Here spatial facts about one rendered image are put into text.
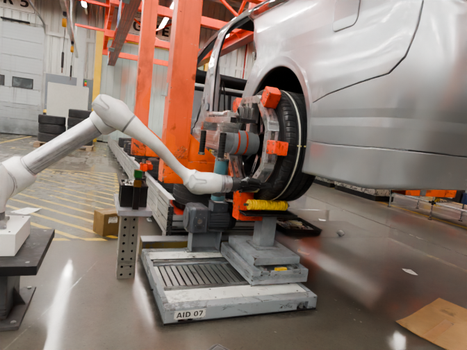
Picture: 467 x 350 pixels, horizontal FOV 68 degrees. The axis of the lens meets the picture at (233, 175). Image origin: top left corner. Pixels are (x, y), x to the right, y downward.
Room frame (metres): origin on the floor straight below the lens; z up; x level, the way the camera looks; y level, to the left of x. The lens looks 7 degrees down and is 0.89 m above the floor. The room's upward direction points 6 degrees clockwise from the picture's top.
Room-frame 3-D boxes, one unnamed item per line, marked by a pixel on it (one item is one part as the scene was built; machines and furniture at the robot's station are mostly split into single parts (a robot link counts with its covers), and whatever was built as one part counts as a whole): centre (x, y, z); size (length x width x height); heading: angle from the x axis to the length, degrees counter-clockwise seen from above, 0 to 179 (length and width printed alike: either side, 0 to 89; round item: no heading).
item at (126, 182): (1.89, 0.55, 0.51); 0.20 x 0.14 x 0.13; 21
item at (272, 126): (2.04, -0.07, 0.85); 0.54 x 0.07 x 0.54; 23
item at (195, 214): (2.30, 0.09, 0.26); 0.42 x 0.18 x 0.35; 113
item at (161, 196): (3.55, 0.88, 0.28); 2.47 x 0.09 x 0.22; 23
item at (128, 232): (1.95, 0.57, 0.21); 0.10 x 0.10 x 0.42; 23
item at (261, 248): (2.10, -0.23, 0.32); 0.40 x 0.30 x 0.28; 23
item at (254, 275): (2.10, -0.23, 0.13); 0.50 x 0.36 x 0.10; 23
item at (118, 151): (8.92, 2.72, 0.20); 6.82 x 0.86 x 0.39; 23
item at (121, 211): (1.93, 0.56, 0.44); 0.43 x 0.17 x 0.03; 23
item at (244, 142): (2.01, -0.01, 0.85); 0.21 x 0.14 x 0.14; 113
